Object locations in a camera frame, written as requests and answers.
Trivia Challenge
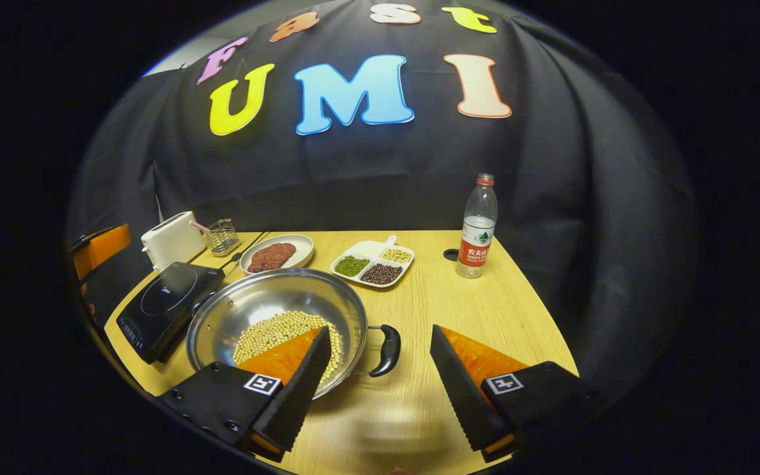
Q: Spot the stainless steel pot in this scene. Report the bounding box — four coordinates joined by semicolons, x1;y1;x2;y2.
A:
186;268;402;400

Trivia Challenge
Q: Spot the red meat slice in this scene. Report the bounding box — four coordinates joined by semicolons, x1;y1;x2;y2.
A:
247;247;276;274
265;243;297;269

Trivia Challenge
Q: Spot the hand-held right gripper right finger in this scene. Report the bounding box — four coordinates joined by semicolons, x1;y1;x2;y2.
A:
429;324;608;462

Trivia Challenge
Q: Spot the black induction cooktop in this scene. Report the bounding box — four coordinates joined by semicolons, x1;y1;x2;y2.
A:
116;261;226;365

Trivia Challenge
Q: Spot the black power cable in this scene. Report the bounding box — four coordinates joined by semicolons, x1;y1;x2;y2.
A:
218;231;269;270

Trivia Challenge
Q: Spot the white divided bean dish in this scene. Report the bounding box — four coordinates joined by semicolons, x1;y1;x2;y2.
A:
331;236;415;289

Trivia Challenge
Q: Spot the clear red-label water bottle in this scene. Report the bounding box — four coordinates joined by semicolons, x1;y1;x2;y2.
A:
456;173;498;279

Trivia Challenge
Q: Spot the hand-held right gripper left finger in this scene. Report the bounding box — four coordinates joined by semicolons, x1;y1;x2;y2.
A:
156;326;333;462

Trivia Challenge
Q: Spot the wire mesh basket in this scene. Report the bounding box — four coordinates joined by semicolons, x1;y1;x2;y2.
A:
207;219;241;257

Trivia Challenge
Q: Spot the black backdrop cloth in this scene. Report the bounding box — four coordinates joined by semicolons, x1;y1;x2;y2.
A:
67;0;697;396

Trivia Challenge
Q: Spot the pile of soybeans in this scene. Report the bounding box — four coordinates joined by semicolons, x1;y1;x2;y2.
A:
233;311;343;387

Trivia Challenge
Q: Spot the white toaster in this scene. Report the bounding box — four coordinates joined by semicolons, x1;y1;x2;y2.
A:
141;211;207;272

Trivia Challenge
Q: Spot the round white plate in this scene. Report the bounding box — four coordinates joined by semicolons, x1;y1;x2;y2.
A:
239;234;315;275

